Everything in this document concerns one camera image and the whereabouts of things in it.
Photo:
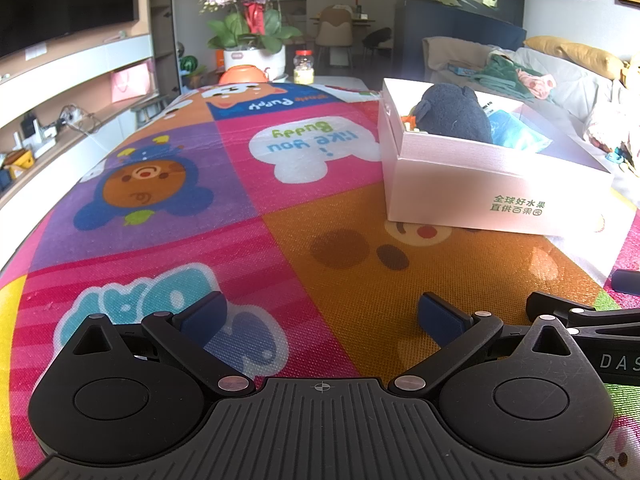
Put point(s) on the green clothing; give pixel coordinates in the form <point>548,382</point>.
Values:
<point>502,77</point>

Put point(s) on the blue tissue packet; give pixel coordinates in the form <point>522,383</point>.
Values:
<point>517,132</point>

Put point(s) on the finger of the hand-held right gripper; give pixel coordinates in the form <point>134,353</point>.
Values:
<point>627,281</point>
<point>600,317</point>

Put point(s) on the white cardboard box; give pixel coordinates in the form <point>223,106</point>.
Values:
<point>450,185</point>

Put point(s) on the potted pink orchid plant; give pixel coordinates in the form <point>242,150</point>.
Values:
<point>250,35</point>

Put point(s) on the white desktop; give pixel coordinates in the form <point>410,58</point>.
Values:
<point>335,81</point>

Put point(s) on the pink paper bag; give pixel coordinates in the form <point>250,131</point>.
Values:
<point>131,82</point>

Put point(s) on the white power strip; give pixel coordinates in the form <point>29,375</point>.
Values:
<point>75,117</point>

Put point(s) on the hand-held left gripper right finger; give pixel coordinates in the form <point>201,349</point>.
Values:
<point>440,317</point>

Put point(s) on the dark fish tank cabinet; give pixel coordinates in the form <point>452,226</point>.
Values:
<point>450,15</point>

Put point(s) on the white tv cabinet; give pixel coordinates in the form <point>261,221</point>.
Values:
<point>65,75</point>

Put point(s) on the wooden stool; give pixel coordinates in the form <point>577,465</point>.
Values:
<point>150,110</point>

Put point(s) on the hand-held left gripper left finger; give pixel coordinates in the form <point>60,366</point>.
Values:
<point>206,316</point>

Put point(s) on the orange round toy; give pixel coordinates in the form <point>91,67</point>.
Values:
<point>242,74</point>

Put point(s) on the black chair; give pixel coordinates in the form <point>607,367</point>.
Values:
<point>377,42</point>

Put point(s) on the watermelon ball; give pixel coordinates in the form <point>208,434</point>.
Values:
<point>191,66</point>

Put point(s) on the yellow pillow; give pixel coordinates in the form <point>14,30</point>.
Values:
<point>575,55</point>

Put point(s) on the black television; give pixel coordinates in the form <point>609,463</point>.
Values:
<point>60,0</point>

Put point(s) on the beige dining chair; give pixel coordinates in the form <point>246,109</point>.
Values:
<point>334,30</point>

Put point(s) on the clear jar with yellow contents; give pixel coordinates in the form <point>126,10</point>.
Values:
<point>303,67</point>

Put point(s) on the pink cloth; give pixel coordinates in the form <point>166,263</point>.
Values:
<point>537,85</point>

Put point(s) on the grey sofa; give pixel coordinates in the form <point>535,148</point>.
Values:
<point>575,90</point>

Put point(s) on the yellow plush duck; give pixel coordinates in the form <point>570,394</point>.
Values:
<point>632,70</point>

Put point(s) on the blue book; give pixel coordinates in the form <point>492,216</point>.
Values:
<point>461,68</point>

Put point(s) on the orange box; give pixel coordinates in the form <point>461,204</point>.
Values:
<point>220,59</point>

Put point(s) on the black plush toy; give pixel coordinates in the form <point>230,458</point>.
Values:
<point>450,112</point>

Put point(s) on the colourful cartoon printed mat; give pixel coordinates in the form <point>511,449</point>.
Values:
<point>200,210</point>

